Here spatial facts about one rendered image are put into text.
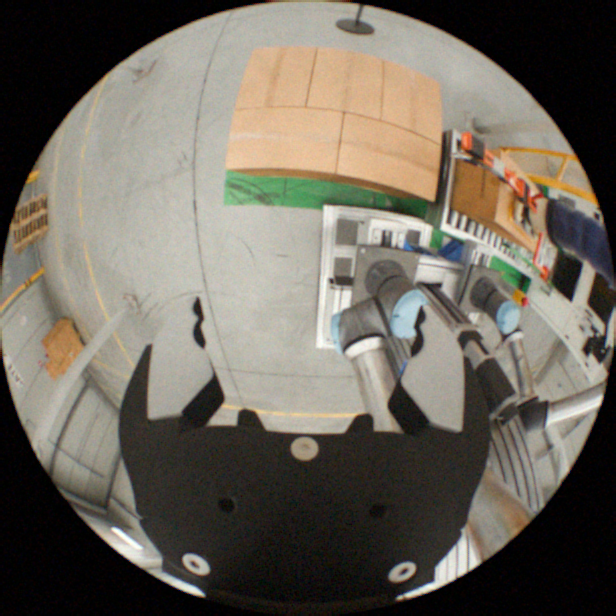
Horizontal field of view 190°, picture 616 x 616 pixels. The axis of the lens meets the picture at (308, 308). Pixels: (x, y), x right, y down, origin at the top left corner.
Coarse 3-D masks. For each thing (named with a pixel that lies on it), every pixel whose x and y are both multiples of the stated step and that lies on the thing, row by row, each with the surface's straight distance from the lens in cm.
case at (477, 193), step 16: (464, 176) 132; (480, 176) 122; (464, 192) 128; (480, 192) 118; (496, 192) 111; (512, 192) 121; (464, 208) 124; (480, 208) 115; (496, 208) 108; (496, 224) 117; (512, 240) 156; (528, 240) 141
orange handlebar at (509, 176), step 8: (464, 136) 79; (464, 144) 77; (488, 152) 86; (504, 168) 93; (504, 176) 92; (512, 176) 97; (512, 184) 96; (536, 248) 126; (536, 256) 125; (536, 264) 127; (544, 272) 144
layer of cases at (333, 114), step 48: (288, 48) 158; (240, 96) 135; (288, 96) 126; (336, 96) 126; (384, 96) 135; (432, 96) 156; (240, 144) 120; (288, 144) 113; (336, 144) 113; (384, 144) 120; (432, 144) 136; (432, 192) 129
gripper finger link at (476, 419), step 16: (464, 368) 9; (464, 384) 8; (464, 400) 8; (480, 400) 8; (464, 416) 7; (480, 416) 8; (432, 432) 6; (448, 432) 7; (464, 432) 7; (480, 432) 7; (448, 448) 6; (464, 448) 7; (480, 448) 7; (464, 464) 7; (480, 464) 7; (464, 480) 6; (480, 480) 7; (464, 496) 6; (464, 512) 6
